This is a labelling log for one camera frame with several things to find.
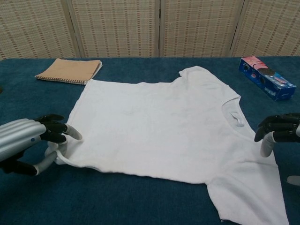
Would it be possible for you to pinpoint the blue cookie box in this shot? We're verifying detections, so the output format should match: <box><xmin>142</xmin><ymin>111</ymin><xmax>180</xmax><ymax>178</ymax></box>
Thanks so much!
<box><xmin>238</xmin><ymin>56</ymin><xmax>297</xmax><ymax>102</ymax></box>

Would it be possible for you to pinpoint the brown spiral notebook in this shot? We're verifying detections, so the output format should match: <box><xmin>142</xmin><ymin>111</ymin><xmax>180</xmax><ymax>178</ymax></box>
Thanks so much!
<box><xmin>34</xmin><ymin>58</ymin><xmax>103</xmax><ymax>86</ymax></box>

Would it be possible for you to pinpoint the blue table cover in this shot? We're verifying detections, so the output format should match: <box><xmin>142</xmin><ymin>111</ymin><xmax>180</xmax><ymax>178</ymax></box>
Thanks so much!
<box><xmin>0</xmin><ymin>55</ymin><xmax>300</xmax><ymax>225</ymax></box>

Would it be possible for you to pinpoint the beige woven folding screen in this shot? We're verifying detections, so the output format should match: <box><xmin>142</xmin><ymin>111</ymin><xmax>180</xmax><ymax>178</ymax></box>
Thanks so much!
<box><xmin>0</xmin><ymin>0</ymin><xmax>300</xmax><ymax>60</ymax></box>

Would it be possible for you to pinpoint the white T-shirt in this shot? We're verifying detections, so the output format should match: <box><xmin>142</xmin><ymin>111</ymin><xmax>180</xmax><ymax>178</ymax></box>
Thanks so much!
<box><xmin>44</xmin><ymin>66</ymin><xmax>290</xmax><ymax>225</ymax></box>

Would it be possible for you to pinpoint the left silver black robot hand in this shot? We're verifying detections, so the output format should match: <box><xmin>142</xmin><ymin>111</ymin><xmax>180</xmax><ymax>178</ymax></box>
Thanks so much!
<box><xmin>0</xmin><ymin>114</ymin><xmax>83</xmax><ymax>176</ymax></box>

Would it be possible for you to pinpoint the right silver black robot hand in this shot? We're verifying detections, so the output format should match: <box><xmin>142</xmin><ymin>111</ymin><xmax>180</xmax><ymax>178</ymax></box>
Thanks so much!
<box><xmin>254</xmin><ymin>112</ymin><xmax>300</xmax><ymax>185</ymax></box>

